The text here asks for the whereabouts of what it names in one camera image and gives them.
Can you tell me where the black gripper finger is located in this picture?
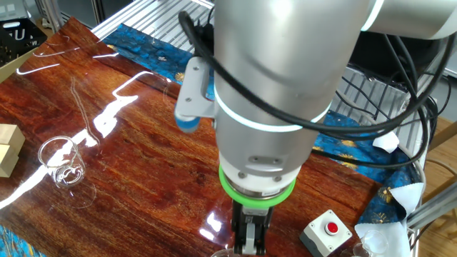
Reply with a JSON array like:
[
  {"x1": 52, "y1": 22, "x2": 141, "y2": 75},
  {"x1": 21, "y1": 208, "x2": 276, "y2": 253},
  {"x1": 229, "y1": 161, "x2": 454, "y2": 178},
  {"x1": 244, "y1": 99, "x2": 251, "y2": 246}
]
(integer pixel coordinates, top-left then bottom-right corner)
[{"x1": 233, "y1": 220, "x2": 268, "y2": 256}]

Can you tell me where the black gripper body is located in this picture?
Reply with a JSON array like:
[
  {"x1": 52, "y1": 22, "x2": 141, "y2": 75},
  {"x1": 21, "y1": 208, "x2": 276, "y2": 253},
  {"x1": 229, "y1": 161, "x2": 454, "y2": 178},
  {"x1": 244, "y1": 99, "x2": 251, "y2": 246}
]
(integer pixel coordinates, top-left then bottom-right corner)
[{"x1": 231, "y1": 198, "x2": 275, "y2": 233}]

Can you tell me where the light wooden block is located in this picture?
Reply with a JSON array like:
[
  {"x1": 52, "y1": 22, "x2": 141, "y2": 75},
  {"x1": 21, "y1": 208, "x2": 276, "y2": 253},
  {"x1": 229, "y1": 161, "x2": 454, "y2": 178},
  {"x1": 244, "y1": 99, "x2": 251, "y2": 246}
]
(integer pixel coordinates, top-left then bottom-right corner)
[
  {"x1": 0, "y1": 123, "x2": 26, "y2": 160},
  {"x1": 0, "y1": 143, "x2": 20, "y2": 178}
]

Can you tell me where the aluminium frame post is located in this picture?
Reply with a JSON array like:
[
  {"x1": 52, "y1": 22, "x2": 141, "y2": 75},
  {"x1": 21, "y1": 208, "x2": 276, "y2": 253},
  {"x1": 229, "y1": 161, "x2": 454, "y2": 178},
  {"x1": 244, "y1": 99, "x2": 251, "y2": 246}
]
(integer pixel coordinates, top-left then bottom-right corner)
[
  {"x1": 35, "y1": 0, "x2": 64, "y2": 34},
  {"x1": 406, "y1": 180, "x2": 457, "y2": 231},
  {"x1": 398, "y1": 26, "x2": 457, "y2": 116}
]

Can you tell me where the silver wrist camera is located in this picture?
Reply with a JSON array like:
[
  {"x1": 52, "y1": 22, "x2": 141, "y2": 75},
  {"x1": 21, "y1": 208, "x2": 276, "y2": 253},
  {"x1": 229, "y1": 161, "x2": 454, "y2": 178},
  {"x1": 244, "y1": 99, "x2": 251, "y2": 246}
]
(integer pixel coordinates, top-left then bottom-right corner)
[{"x1": 174, "y1": 56, "x2": 217, "y2": 134}]

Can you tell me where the black table cable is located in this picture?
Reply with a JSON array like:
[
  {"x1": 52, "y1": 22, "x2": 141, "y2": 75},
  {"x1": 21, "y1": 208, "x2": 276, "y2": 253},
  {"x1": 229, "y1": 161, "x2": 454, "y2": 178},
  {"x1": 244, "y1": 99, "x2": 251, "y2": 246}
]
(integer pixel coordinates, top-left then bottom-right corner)
[
  {"x1": 335, "y1": 69, "x2": 453, "y2": 129},
  {"x1": 341, "y1": 74, "x2": 379, "y2": 119}
]

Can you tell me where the blue starry tablecloth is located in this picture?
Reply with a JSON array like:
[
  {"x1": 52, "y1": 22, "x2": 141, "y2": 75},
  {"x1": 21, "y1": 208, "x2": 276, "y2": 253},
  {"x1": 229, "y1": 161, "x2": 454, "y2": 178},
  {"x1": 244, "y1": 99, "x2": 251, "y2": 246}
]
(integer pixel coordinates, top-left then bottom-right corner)
[{"x1": 0, "y1": 23, "x2": 426, "y2": 257}]

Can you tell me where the black plastic crate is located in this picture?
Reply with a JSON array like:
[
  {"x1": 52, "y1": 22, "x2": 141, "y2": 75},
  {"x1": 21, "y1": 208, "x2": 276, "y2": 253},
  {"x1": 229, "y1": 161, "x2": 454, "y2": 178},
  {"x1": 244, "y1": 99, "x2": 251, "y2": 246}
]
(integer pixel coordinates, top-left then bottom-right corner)
[{"x1": 0, "y1": 17, "x2": 49, "y2": 68}]

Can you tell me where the small empty glass beaker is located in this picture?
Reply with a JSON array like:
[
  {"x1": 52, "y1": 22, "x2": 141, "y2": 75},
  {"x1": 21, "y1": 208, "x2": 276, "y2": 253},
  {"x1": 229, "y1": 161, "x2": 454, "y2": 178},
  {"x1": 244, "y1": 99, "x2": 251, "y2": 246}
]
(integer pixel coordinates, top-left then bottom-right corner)
[{"x1": 338, "y1": 247, "x2": 362, "y2": 257}]

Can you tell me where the glass beaker with water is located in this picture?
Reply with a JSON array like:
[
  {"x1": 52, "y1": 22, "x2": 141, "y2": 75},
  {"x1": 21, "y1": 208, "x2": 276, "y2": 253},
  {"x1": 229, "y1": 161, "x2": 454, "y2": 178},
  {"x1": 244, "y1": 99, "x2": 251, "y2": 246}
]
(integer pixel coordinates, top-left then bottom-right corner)
[{"x1": 209, "y1": 248, "x2": 238, "y2": 257}]

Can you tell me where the red button switch box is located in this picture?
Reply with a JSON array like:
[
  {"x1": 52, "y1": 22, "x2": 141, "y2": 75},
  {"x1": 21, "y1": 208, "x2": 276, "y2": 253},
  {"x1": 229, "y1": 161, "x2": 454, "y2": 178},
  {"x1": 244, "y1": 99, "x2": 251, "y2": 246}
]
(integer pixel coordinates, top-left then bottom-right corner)
[{"x1": 298, "y1": 208, "x2": 353, "y2": 257}]

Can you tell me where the glossy wood pattern mat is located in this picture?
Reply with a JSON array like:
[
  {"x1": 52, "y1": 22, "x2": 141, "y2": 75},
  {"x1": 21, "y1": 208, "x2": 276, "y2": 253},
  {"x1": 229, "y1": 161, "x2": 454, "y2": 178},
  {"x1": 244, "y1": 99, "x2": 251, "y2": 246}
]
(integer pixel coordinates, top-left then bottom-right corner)
[{"x1": 0, "y1": 16, "x2": 383, "y2": 257}]

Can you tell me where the grey table cable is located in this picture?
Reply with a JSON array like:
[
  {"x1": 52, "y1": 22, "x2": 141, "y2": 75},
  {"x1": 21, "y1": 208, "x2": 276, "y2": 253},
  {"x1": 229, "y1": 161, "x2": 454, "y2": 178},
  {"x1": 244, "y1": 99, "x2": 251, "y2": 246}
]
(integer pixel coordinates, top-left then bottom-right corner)
[{"x1": 392, "y1": 141, "x2": 428, "y2": 193}]

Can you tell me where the white crumpled paper piece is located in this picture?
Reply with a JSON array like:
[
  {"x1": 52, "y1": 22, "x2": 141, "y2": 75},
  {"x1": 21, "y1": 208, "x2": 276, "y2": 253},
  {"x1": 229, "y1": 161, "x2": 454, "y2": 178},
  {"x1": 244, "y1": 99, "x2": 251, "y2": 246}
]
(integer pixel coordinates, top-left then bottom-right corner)
[{"x1": 372, "y1": 130, "x2": 401, "y2": 154}]

